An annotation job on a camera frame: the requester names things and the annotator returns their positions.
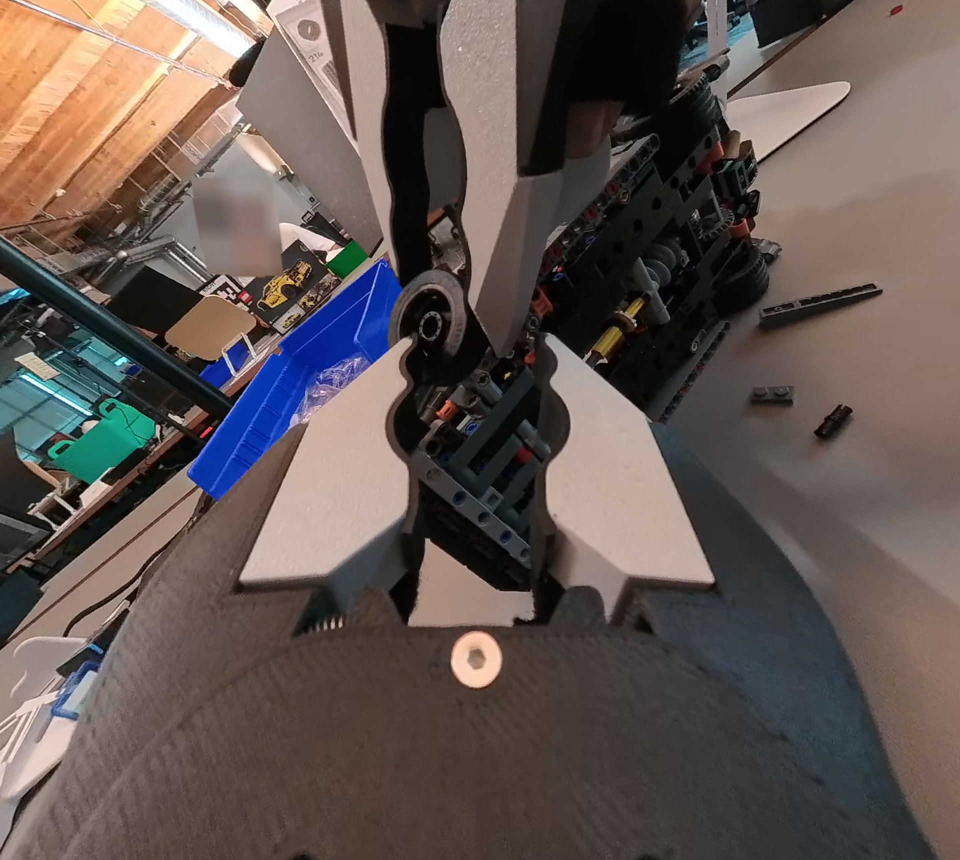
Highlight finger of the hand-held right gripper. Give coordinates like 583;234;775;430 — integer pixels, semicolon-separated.
337;0;451;291
438;0;571;360

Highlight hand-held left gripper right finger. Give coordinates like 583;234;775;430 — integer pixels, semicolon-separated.
531;333;717;625

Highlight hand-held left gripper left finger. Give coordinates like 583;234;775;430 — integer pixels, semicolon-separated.
236;335;423;610

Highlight black lego wheel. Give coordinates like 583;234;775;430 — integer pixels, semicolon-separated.
388;271;489;385

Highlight partly built lego car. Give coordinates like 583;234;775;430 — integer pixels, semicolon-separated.
408;78;785;593

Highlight long dark grey lego plate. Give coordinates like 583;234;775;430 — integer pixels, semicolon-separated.
759;282;884;330

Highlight open instruction book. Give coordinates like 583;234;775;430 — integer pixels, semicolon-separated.
266;0;361;141

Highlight clear plastic bags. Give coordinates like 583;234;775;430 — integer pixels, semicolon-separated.
300;357;376;426

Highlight small blue plastic bin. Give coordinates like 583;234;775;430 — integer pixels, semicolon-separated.
198;350;249;390

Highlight green plastic bin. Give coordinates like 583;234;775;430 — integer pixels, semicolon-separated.
326;241;372;280

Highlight tan board on white stand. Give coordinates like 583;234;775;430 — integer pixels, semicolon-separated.
165;296;260;377

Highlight green tote bag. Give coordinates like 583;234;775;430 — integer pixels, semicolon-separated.
48;398;155;486

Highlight white book stand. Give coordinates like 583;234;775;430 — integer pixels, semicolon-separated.
701;0;854;165

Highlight small blue edged gadget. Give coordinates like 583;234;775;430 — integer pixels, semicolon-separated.
51;650;102;719

